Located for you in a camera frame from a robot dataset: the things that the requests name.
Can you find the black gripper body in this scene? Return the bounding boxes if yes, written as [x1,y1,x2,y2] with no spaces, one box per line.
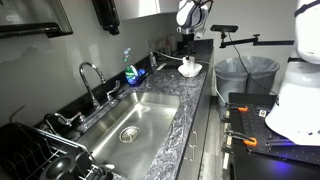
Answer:
[181,31,196,51]

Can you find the white paper cup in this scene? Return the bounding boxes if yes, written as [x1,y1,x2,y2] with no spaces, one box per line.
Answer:
[182,55,196,68]

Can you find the white coffee filter stack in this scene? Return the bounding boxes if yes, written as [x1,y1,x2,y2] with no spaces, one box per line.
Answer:
[177,61,203,78]

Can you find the small clear bottle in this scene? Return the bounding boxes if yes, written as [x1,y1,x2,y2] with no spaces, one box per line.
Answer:
[148,49,158,69]

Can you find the grey lined trash bin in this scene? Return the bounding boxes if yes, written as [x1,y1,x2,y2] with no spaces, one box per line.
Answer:
[242,55,281,96]
[214,58,250,113]

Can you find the blue sponge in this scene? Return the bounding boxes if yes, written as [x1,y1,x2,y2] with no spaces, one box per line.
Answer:
[137,67,148,78]

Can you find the grey upper cabinet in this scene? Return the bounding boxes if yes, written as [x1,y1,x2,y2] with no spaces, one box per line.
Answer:
[114,0,181,21]

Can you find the clear dish soap bottle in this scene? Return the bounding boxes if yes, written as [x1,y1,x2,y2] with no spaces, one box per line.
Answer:
[122,47,140,87]

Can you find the grey base cabinets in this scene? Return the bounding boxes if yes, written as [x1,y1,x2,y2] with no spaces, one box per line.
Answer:
[175,63,215,180]

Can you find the black orange bar clamp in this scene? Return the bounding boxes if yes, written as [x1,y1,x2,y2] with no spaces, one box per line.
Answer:
[222,102,250,124]
[221,129,259,171]

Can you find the stainless steel sink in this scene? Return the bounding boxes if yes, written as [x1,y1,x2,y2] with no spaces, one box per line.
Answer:
[75,91,182,180]

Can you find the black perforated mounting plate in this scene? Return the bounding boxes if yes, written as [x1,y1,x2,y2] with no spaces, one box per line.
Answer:
[229,102,320,167]

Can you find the chrome gooseneck faucet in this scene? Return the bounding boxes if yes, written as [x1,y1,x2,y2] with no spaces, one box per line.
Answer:
[78,61,107,109]

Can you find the small chrome side tap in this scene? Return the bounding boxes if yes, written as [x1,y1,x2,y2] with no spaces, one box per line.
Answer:
[53,111,87,128]

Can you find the black robot cart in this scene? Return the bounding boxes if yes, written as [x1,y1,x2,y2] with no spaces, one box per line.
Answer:
[227,92,320,180]

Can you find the paper towel dispenser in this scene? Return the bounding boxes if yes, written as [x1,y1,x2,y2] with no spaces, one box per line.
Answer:
[0,0,74,39]

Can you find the black round cookware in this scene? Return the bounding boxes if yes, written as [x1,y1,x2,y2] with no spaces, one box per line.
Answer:
[39,154,78,180]

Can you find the black dish rack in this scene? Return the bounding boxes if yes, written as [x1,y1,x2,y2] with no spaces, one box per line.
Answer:
[0,105,116,180]

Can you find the white cable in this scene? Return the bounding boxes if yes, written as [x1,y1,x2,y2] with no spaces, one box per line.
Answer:
[153,49,228,105]

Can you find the black stereo camera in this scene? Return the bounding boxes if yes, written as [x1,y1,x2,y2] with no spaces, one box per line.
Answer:
[209,24,240,34]

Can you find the black camera cable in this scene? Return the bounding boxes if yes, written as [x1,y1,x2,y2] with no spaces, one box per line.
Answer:
[227,31,278,97]

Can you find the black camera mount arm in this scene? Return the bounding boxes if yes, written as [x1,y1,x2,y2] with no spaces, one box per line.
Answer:
[219,32,295,49]

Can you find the chrome faucet lever handle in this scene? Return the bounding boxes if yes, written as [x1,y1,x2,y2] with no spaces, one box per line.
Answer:
[105,79,122,102]

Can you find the metal cabinet handle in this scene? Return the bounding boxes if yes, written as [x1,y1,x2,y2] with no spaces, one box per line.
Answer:
[183,143,196,163]
[189,130,199,148]

